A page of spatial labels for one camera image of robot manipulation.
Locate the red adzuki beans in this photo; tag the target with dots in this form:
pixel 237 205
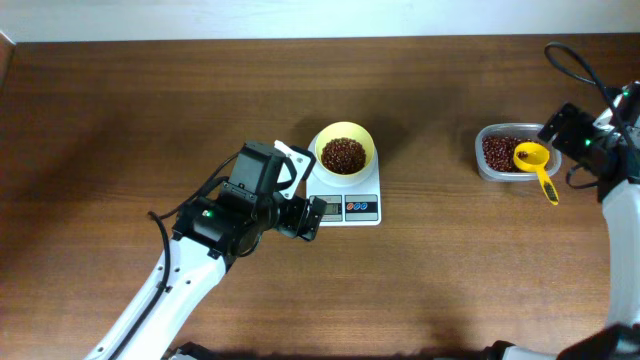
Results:
pixel 499 152

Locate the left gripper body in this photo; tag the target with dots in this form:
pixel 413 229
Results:
pixel 304 218

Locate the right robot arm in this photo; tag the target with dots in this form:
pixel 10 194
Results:
pixel 607 147

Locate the white digital kitchen scale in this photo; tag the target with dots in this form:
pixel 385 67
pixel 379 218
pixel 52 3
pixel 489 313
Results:
pixel 357 203

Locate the pale yellow plastic bowl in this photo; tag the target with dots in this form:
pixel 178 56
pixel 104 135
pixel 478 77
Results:
pixel 349 130

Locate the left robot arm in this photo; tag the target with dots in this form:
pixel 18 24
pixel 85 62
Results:
pixel 222 221

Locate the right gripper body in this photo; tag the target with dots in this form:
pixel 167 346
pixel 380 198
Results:
pixel 558 126

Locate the yellow plastic measuring scoop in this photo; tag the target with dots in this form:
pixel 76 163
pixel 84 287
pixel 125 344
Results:
pixel 536 164

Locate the clear plastic food container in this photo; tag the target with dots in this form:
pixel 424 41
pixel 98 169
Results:
pixel 521 130

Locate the red beans in bowl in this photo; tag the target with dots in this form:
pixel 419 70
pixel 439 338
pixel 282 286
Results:
pixel 343 156

